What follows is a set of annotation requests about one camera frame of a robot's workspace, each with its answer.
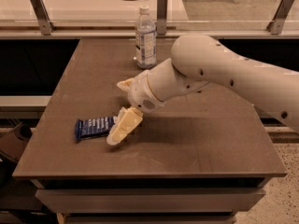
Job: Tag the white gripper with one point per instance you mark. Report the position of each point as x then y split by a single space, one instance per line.
140 91

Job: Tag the blue rxbar blueberry bar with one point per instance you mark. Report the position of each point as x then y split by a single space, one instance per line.
92 128

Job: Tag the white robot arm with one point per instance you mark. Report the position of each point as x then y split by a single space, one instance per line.
196 61

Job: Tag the clear plastic water bottle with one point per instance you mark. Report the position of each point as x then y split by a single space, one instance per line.
145 39

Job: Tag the grey table drawer unit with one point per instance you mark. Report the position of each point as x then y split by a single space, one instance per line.
150 206

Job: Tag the dark chair at left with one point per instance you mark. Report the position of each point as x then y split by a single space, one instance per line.
12 145

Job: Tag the middle metal rail bracket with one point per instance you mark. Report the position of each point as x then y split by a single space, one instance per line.
161 16

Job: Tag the metal rail bracket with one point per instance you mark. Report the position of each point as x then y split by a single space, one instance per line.
161 16
45 26
275 26

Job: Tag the left metal rail bracket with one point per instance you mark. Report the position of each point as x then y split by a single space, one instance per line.
45 26

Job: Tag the right metal rail bracket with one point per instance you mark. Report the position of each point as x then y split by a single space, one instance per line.
275 26

